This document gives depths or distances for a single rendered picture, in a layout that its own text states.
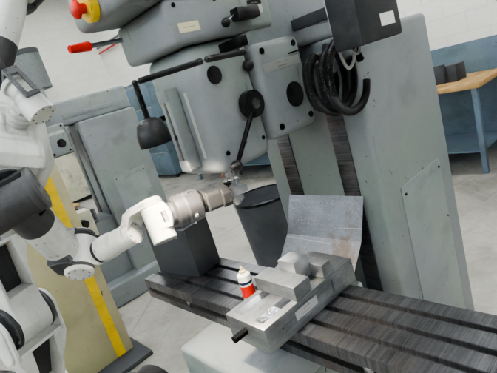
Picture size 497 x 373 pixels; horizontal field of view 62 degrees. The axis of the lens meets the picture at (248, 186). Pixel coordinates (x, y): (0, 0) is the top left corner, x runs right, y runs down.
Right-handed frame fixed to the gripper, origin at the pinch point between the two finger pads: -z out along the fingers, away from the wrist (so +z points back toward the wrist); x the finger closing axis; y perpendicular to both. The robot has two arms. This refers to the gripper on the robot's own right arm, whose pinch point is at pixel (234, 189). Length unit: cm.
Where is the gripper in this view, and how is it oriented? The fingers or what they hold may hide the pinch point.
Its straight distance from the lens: 117.5
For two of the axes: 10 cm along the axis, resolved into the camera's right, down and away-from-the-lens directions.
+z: -8.7, 3.5, -3.5
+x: -4.1, -1.2, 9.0
